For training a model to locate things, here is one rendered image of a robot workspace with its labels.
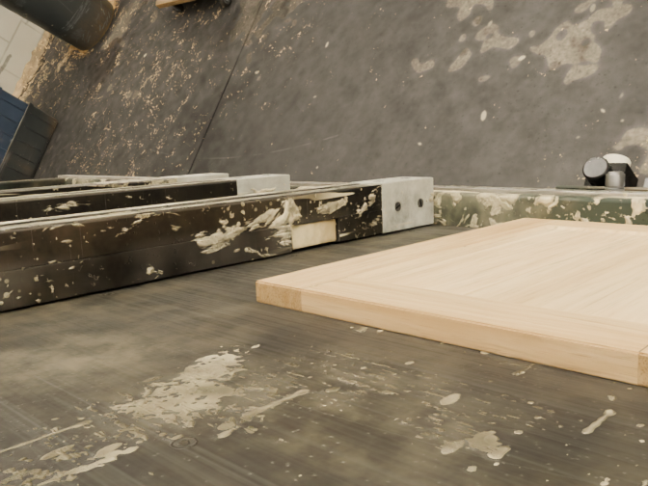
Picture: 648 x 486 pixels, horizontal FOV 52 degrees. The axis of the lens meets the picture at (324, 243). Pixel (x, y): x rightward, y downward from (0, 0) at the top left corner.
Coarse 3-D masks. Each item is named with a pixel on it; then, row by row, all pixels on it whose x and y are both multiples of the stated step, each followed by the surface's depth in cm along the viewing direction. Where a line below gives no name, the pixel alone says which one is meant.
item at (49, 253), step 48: (288, 192) 85; (336, 192) 86; (384, 192) 93; (432, 192) 101; (0, 240) 56; (48, 240) 59; (96, 240) 62; (144, 240) 66; (192, 240) 70; (240, 240) 75; (288, 240) 80; (336, 240) 87; (0, 288) 56; (48, 288) 59; (96, 288) 63
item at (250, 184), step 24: (72, 192) 97; (96, 192) 96; (120, 192) 98; (144, 192) 101; (168, 192) 104; (192, 192) 107; (216, 192) 111; (240, 192) 114; (264, 192) 118; (0, 216) 86; (24, 216) 88; (48, 216) 91
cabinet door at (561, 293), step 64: (384, 256) 66; (448, 256) 67; (512, 256) 66; (576, 256) 64; (640, 256) 63; (384, 320) 48; (448, 320) 44; (512, 320) 43; (576, 320) 42; (640, 320) 43; (640, 384) 36
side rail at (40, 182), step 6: (12, 180) 183; (18, 180) 182; (24, 180) 180; (30, 180) 180; (36, 180) 181; (42, 180) 182; (48, 180) 183; (54, 180) 184; (60, 180) 185; (0, 186) 174; (6, 186) 175; (12, 186) 176; (18, 186) 177; (24, 186) 178; (30, 186) 179; (36, 186) 180; (42, 186) 182
